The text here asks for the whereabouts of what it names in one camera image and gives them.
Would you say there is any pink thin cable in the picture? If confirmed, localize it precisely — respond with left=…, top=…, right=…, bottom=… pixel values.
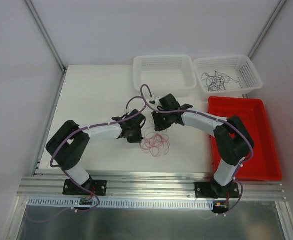
left=140, top=126, right=172, bottom=158

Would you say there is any brown thin cable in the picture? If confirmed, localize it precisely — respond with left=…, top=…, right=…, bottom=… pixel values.
left=221, top=111, right=254, bottom=122

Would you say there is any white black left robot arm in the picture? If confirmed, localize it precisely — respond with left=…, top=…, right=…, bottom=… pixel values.
left=45, top=109, right=146, bottom=196

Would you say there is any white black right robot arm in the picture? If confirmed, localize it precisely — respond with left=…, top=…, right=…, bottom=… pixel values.
left=149, top=94, right=255, bottom=199

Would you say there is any white perforated basket left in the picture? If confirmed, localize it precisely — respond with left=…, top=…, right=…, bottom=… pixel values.
left=133, top=54, right=197, bottom=97

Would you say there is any white perforated basket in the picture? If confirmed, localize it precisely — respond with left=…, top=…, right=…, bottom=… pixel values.
left=133, top=54, right=197, bottom=97
left=193, top=55, right=263, bottom=97

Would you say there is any white perforated basket right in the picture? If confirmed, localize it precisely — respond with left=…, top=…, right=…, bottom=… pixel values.
left=193, top=55, right=263, bottom=97

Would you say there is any red plastic tray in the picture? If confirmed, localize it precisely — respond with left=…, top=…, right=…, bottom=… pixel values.
left=208, top=96, right=283, bottom=182

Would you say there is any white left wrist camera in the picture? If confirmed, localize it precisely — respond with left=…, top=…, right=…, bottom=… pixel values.
left=124, top=108, right=133, bottom=114

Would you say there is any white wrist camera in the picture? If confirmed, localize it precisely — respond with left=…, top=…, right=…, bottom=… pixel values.
left=149, top=96, right=161, bottom=106
left=124, top=108, right=133, bottom=114

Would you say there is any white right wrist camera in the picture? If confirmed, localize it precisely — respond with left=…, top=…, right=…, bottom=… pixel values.
left=149, top=96, right=161, bottom=106

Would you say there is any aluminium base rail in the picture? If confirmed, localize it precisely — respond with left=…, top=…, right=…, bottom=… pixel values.
left=17, top=169, right=289, bottom=202

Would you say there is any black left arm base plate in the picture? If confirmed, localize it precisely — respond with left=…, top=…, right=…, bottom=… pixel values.
left=62, top=179, right=108, bottom=196

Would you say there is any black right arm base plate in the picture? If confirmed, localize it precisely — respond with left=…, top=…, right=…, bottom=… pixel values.
left=194, top=182, right=240, bottom=199

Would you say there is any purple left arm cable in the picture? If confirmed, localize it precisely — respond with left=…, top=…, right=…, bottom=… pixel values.
left=49, top=96, right=149, bottom=195

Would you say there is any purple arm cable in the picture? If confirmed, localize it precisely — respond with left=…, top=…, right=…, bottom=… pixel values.
left=140, top=84, right=255, bottom=201
left=49, top=96, right=149, bottom=195

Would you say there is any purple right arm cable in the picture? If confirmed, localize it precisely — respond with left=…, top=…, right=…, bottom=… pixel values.
left=140, top=84, right=255, bottom=201

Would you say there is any white slotted cable duct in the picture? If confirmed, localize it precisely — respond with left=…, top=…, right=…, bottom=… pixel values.
left=27, top=197, right=214, bottom=211

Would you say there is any aluminium frame post right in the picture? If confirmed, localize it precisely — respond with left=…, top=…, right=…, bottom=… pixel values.
left=247, top=0, right=289, bottom=60

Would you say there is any aluminium frame post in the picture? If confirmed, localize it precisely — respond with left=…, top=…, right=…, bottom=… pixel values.
left=247, top=0, right=289, bottom=60
left=23, top=0, right=67, bottom=73

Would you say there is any aluminium frame post left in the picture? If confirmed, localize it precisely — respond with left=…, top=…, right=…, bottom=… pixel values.
left=23, top=0, right=67, bottom=73

